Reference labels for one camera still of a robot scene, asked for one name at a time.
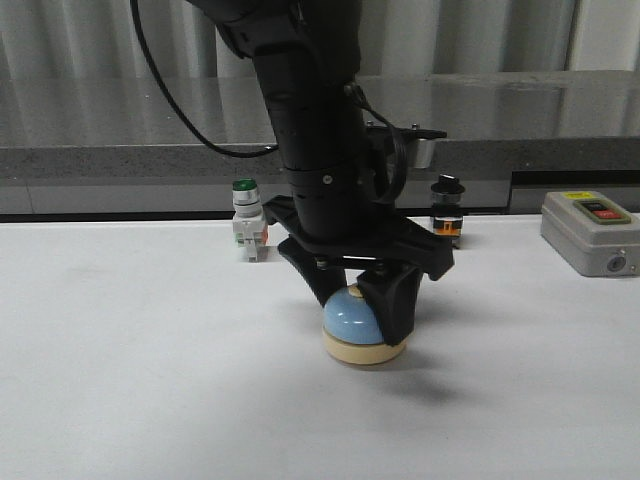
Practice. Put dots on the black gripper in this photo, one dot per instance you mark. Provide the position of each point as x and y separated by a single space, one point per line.
334 223

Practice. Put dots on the blue and cream desk bell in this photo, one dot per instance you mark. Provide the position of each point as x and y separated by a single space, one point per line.
351 332

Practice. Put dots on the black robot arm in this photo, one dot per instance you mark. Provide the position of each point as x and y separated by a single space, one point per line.
306 55

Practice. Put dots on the grey curtain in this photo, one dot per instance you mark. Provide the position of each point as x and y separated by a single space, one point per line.
96 39

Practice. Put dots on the black rotary selector switch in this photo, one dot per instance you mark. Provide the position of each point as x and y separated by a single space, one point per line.
446 213

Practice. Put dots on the green pushbutton switch white body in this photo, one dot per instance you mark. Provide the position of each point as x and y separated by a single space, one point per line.
249 223

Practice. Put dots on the wrist camera with silver housing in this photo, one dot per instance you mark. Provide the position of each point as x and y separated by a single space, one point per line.
407 147

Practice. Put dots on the grey power switch box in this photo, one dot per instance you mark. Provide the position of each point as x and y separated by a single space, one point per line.
596 236

